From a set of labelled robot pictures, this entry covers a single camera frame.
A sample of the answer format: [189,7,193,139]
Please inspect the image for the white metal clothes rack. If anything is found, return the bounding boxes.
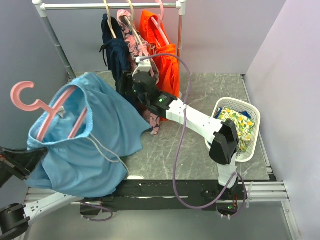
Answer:
[32,0,187,79]

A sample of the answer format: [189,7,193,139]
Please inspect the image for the pink plastic hanger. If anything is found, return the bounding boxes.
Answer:
[10,81,77,142]

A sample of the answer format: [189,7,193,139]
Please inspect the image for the orange shorts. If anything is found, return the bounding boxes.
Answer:
[138,10,180,98]

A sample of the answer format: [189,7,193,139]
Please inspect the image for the aluminium frame rail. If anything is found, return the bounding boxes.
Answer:
[23,181,301,240]

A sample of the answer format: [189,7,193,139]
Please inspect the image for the light blue shorts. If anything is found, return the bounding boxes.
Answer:
[26,72,150,198]

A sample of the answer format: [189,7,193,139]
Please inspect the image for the lemon print shorts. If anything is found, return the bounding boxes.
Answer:
[215,107,255,152]

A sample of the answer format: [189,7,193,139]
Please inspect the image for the wooden hanger left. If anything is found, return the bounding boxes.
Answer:
[103,0,117,39]

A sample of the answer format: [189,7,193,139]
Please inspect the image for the white drawstring cord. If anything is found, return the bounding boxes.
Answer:
[88,133,131,176]

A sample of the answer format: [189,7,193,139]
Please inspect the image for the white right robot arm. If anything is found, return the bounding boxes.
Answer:
[117,71,239,200]

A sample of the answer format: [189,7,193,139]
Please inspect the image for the wooden hanger middle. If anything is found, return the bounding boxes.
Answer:
[126,0,143,45]

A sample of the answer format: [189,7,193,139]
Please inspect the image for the pink hanger with orange shorts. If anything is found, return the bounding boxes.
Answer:
[151,0,170,45]

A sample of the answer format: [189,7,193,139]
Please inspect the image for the blue garment in basket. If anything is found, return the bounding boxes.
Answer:
[214,107,251,119]

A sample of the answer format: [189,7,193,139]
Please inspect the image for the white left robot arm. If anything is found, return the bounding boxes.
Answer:
[0,147,83,240]

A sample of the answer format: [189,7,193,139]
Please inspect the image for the navy blue shorts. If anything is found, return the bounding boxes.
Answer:
[99,13,141,113]

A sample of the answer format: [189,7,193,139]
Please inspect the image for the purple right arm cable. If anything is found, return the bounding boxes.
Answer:
[139,52,248,218]

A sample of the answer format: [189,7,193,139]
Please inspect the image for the wooden hanger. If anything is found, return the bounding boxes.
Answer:
[126,0,143,45]
[103,0,117,39]

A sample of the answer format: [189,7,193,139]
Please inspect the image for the pink floral shorts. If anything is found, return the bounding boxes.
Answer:
[117,9,160,135]

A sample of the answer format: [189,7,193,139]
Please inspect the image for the white plastic laundry basket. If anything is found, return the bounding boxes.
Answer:
[211,97,261,163]

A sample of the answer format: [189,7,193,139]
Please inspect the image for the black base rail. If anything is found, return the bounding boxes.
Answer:
[79,178,248,213]

